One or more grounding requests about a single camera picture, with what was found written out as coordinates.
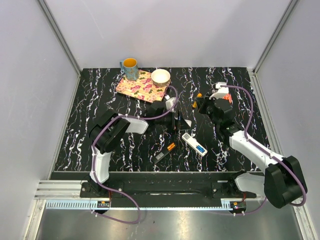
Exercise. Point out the black remote orange batteries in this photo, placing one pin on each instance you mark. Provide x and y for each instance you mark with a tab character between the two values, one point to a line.
159	156

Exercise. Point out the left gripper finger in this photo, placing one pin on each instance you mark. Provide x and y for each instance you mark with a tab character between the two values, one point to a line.
173	122
181	124

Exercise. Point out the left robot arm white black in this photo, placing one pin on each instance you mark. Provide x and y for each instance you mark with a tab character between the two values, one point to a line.
110	128

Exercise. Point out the blue floral mug orange inside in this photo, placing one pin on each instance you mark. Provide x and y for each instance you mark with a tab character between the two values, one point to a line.
130	68

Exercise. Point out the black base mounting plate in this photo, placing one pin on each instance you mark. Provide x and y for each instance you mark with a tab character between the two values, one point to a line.
166	190

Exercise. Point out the pink floral tray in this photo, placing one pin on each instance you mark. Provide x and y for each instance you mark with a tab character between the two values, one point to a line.
143	88

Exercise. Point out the blue battery pair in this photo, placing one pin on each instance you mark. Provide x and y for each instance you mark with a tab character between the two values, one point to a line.
200	149

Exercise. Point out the white ceramic bowl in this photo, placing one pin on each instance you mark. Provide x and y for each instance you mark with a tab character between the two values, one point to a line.
160	77

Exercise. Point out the white remote dark batteries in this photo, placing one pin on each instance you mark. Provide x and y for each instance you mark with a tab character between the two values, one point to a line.
189	122

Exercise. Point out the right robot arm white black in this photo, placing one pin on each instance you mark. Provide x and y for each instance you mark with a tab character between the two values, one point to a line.
282	181

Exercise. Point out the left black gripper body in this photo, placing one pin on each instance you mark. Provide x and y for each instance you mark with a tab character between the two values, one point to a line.
165	120

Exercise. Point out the red patterned small dish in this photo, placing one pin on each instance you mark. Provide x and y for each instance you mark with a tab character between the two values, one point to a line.
228	97

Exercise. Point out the white remote blue batteries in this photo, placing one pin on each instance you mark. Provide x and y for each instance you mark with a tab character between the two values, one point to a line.
193	143

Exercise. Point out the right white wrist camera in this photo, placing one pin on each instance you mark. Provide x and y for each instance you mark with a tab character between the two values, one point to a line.
220	91

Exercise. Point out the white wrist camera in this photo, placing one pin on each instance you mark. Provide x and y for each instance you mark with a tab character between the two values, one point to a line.
170	102
220	91

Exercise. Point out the left orange battery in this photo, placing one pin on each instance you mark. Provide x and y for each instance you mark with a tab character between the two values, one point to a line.
171	146

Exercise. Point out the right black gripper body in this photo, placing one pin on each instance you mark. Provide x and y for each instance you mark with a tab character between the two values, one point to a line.
207	107

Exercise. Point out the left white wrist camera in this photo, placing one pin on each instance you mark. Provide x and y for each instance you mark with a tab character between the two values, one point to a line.
170	102

